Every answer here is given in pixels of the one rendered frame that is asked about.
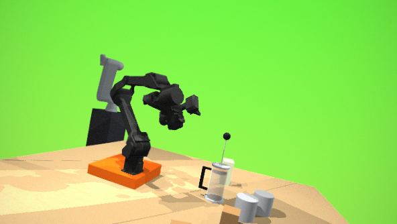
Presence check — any glass french press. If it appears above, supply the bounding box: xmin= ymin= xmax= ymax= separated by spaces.
xmin=198 ymin=133 xmax=231 ymax=203

